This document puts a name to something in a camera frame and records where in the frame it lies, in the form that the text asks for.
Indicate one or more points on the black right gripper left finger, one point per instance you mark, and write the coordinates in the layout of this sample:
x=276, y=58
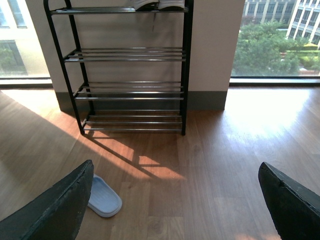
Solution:
x=57, y=213

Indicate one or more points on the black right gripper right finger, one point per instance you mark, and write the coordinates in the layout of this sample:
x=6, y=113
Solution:
x=294, y=209

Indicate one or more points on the light blue slide slipper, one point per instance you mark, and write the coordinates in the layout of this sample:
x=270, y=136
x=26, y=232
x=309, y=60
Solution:
x=103, y=200

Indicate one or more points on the grey knit sneaker navy collar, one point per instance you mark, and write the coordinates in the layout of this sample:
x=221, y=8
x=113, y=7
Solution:
x=171, y=5

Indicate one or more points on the black metal shoe rack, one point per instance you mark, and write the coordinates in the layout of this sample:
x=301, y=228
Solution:
x=125, y=105

